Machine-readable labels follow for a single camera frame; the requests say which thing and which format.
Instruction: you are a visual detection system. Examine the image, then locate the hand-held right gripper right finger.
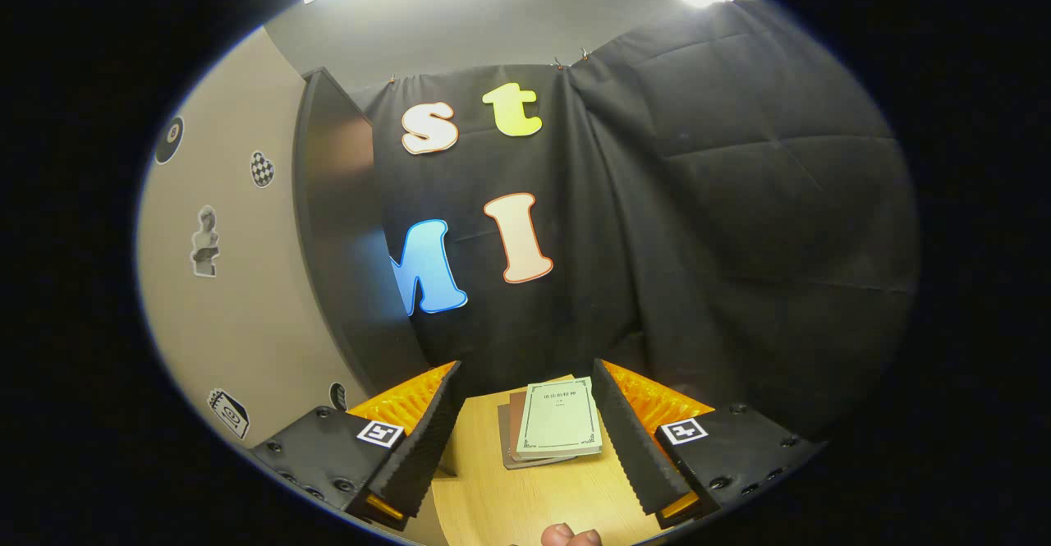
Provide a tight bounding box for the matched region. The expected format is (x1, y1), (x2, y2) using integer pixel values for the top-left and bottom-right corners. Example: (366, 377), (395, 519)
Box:
(591, 357), (826, 530)

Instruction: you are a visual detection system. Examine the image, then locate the pale green book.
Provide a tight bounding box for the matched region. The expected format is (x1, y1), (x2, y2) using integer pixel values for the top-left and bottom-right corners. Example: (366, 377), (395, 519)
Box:
(516, 376), (604, 459)

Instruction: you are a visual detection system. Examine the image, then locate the grey brown book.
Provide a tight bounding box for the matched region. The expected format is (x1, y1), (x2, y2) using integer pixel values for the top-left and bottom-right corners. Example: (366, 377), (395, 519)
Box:
(497, 403), (577, 471)

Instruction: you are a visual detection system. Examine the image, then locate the black backdrop cloth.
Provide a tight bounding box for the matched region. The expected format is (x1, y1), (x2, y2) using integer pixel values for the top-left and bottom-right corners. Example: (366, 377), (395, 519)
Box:
(345, 0), (920, 442)

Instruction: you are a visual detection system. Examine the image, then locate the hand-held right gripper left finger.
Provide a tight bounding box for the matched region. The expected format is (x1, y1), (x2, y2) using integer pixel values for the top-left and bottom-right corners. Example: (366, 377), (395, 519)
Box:
(249, 360), (465, 530)

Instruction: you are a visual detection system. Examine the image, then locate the reddish brown book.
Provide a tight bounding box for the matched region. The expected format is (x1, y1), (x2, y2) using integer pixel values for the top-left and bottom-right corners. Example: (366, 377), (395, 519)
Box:
(507, 390), (530, 461)

